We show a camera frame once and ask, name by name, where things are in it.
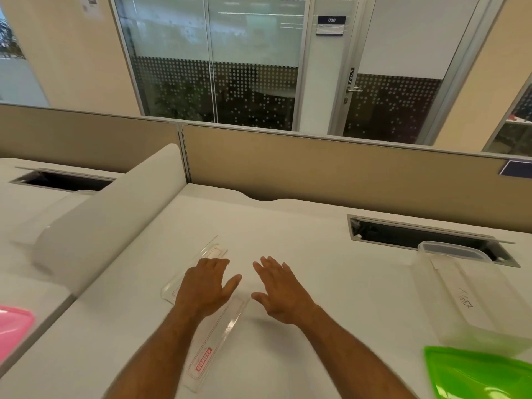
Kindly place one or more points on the person's right hand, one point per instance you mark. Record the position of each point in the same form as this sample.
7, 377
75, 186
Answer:
286, 297

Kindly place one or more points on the green plastic lid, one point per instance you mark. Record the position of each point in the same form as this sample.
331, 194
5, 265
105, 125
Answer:
478, 376

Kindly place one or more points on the dark blue partition label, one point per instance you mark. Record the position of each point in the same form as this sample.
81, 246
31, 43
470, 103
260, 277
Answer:
517, 169

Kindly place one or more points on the person's right forearm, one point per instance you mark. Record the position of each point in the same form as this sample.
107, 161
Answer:
353, 357

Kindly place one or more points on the short beige partition panel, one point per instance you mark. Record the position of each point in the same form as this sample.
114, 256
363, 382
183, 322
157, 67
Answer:
83, 139

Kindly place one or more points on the person's left hand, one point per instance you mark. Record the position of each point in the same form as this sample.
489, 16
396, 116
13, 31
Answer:
201, 288

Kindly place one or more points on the frosted glass door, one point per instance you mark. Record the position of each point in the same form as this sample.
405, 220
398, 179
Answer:
407, 70

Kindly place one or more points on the clear plastic storage container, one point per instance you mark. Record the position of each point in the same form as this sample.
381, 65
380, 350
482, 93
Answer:
478, 311

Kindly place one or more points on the green plant behind glass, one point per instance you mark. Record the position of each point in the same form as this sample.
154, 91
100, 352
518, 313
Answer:
178, 101

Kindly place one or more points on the white rounded desk divider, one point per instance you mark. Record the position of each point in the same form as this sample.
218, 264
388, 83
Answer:
112, 220

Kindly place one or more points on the person's left forearm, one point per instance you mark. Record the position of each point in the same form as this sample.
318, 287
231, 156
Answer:
160, 355

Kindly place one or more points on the person's left thumb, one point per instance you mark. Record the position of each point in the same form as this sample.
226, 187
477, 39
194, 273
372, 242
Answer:
232, 285

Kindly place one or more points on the large window pane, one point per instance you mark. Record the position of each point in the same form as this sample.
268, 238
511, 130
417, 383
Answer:
16, 74

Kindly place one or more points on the grey partition post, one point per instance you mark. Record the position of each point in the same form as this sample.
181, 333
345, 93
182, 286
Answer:
185, 153

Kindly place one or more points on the clear plastic ruler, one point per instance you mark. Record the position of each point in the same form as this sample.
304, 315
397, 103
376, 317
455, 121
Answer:
210, 251

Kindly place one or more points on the blue and white door sign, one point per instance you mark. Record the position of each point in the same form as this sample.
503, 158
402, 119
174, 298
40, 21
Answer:
331, 24

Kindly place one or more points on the narrow glass window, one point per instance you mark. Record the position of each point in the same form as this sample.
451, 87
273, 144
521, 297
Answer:
513, 124

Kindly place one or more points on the person's right thumb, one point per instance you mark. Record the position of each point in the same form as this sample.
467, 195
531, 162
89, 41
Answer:
259, 297

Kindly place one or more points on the black door sticker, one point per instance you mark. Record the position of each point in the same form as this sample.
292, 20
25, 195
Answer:
351, 76

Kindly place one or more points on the long beige partition panel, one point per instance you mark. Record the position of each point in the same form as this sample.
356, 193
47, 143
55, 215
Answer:
353, 178

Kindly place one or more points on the frosted dotted glass wall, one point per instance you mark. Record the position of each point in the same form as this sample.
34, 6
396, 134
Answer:
216, 58

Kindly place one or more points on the pink plastic lid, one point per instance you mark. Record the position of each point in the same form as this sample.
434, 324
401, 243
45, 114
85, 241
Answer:
14, 332

